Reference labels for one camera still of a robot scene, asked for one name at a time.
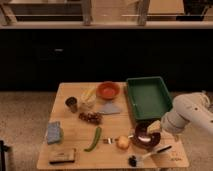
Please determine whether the dark maroon bowl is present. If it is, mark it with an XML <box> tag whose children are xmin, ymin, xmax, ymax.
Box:
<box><xmin>133</xmin><ymin>122</ymin><xmax>161</xmax><ymax>149</ymax></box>

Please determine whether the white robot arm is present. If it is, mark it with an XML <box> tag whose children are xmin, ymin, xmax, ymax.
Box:
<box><xmin>147</xmin><ymin>92</ymin><xmax>213</xmax><ymax>135</ymax></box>

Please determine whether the green plastic tray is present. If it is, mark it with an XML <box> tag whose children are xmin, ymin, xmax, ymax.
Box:
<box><xmin>126</xmin><ymin>76</ymin><xmax>172</xmax><ymax>122</ymax></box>

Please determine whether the yellow onion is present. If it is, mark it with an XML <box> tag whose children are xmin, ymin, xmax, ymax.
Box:
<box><xmin>117</xmin><ymin>136</ymin><xmax>130</xmax><ymax>150</ymax></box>

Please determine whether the small metal fork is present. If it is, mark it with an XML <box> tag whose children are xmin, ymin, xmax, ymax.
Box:
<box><xmin>103</xmin><ymin>138</ymin><xmax>118</xmax><ymax>144</ymax></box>

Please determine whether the green cucumber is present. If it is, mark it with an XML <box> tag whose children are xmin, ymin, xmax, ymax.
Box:
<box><xmin>84</xmin><ymin>127</ymin><xmax>102</xmax><ymax>152</ymax></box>

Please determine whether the orange bowl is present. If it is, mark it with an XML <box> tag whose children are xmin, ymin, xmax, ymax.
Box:
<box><xmin>96</xmin><ymin>81</ymin><xmax>120</xmax><ymax>100</ymax></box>

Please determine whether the bunch of red grapes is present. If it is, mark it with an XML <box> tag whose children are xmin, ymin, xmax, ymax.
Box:
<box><xmin>79</xmin><ymin>112</ymin><xmax>102</xmax><ymax>125</ymax></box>

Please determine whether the clear plastic container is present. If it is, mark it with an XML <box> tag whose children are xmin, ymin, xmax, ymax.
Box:
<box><xmin>80</xmin><ymin>95</ymin><xmax>96</xmax><ymax>110</ymax></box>

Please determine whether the dark metal cup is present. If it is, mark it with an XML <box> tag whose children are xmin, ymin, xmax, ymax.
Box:
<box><xmin>65</xmin><ymin>97</ymin><xmax>78</xmax><ymax>113</ymax></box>

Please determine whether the brown wooden block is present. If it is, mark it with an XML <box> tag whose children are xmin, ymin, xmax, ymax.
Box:
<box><xmin>49</xmin><ymin>148</ymin><xmax>76</xmax><ymax>164</ymax></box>

